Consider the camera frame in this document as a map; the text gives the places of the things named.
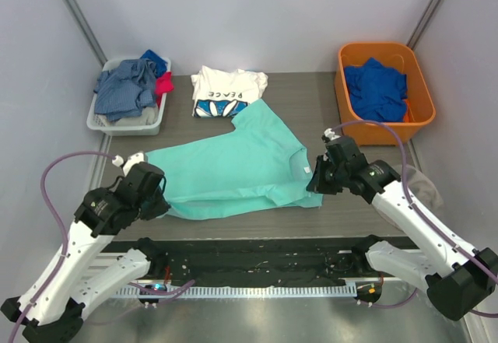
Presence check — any white slotted cable duct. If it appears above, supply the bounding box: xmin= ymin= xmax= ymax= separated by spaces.
xmin=116 ymin=282 xmax=358 ymax=299

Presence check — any teal t shirt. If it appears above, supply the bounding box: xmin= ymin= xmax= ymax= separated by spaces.
xmin=147 ymin=100 xmax=323 ymax=220

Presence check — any grey bucket hat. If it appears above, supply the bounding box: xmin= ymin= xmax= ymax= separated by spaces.
xmin=380 ymin=164 xmax=445 ymax=230

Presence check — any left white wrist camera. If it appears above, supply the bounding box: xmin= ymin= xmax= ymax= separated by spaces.
xmin=111 ymin=152 xmax=147 ymax=177

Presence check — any white printed folded t shirt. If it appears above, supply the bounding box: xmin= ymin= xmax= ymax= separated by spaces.
xmin=191 ymin=66 xmax=268 ymax=118

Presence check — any orange garment in tub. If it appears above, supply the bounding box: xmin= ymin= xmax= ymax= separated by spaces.
xmin=403 ymin=99 xmax=413 ymax=123

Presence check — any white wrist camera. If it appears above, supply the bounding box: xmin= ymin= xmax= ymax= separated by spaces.
xmin=111 ymin=152 xmax=147 ymax=177
xmin=321 ymin=128 xmax=342 ymax=143

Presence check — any blue garment in basket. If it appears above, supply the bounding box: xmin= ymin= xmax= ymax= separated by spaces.
xmin=140 ymin=50 xmax=169 ymax=78

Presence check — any blue checked shirt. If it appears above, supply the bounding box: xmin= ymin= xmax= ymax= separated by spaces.
xmin=94 ymin=58 xmax=156 ymax=122

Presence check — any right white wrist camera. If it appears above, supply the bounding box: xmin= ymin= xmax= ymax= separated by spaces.
xmin=321 ymin=128 xmax=342 ymax=143

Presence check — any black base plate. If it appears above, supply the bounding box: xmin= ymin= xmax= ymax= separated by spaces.
xmin=120 ymin=236 xmax=398 ymax=286

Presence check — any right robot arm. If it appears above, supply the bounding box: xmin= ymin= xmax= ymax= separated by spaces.
xmin=307 ymin=130 xmax=497 ymax=321

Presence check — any red garment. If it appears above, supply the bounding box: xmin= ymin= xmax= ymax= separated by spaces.
xmin=155 ymin=72 xmax=174 ymax=107

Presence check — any orange plastic tub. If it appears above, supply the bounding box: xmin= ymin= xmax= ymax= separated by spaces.
xmin=335 ymin=41 xmax=436 ymax=145

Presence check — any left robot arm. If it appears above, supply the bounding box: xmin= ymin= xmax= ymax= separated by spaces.
xmin=1 ymin=162 xmax=169 ymax=342

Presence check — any grey garment in basket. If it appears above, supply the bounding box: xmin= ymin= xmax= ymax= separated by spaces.
xmin=114 ymin=106 xmax=159 ymax=127

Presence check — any royal blue garment in tub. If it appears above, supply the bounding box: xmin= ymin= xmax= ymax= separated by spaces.
xmin=344 ymin=58 xmax=408 ymax=123

